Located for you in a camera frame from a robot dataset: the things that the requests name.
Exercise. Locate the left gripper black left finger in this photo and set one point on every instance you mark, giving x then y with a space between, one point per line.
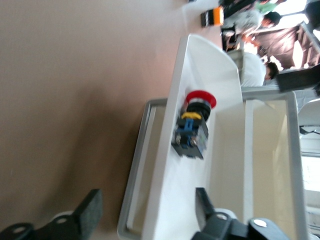
85 215

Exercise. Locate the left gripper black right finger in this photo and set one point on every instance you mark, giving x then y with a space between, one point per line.
225 230

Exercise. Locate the red emergency stop button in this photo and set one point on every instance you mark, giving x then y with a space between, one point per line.
192 140

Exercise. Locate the white plastic drawer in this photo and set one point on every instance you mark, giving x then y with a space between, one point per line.
147 162
270 162
200 70

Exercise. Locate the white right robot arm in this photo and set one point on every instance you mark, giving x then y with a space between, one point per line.
310 112

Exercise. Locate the white drawer cabinet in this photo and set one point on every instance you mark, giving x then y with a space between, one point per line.
292 150

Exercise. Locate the orange button box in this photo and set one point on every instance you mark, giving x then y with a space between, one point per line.
216 16

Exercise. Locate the person in white shirt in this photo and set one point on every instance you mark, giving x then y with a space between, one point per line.
247 70

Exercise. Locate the dark partition panel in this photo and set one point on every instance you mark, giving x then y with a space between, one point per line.
282 42

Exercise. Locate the person in grey shirt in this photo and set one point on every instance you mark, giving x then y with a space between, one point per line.
250 18

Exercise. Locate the person in green shirt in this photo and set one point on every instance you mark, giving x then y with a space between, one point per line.
266 5

